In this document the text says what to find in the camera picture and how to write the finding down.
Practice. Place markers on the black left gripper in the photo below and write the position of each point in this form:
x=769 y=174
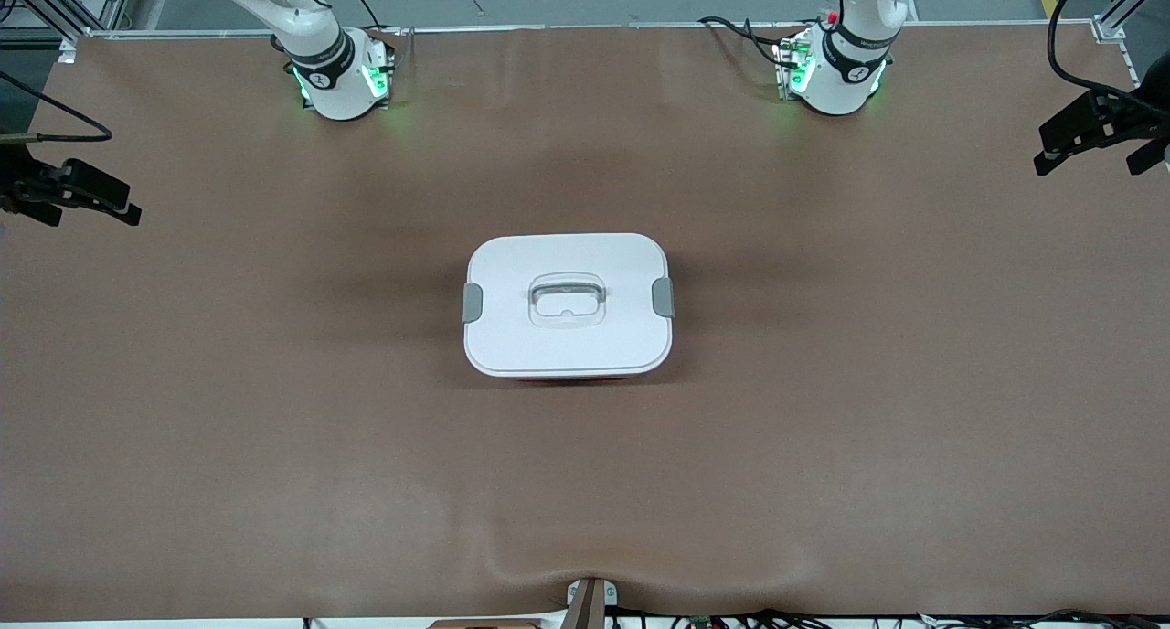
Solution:
x=1136 y=120

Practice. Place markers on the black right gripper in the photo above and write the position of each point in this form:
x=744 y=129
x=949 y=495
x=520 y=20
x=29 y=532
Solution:
x=18 y=183

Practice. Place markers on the white plastic box lid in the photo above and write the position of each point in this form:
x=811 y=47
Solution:
x=512 y=336

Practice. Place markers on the grey lid latch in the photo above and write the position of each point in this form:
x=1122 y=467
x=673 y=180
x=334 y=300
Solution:
x=472 y=303
x=664 y=297

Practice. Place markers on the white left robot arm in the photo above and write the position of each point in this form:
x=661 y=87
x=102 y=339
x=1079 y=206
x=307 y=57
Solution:
x=836 y=71

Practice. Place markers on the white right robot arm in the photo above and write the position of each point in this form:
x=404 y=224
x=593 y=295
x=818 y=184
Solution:
x=334 y=80

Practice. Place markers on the brown table mat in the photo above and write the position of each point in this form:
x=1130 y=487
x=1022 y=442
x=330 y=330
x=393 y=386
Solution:
x=274 y=474

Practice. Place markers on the aluminium frame profile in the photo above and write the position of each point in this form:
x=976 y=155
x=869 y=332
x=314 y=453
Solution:
x=41 y=5
x=1133 y=3

